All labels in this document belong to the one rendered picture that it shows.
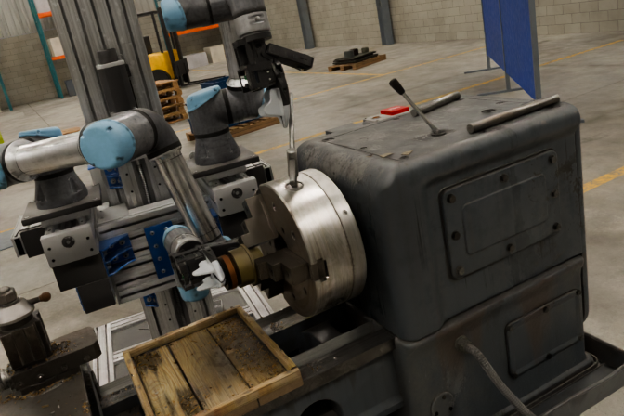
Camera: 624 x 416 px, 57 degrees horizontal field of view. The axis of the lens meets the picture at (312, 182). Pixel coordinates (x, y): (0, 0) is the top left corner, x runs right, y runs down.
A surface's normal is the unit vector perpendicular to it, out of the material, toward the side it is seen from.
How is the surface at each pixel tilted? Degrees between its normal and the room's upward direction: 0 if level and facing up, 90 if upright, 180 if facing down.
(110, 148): 90
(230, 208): 90
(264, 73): 80
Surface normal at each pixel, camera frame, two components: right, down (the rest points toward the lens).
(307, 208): 0.16, -0.58
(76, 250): 0.35, 0.22
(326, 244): 0.37, -0.11
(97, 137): -0.27, 0.33
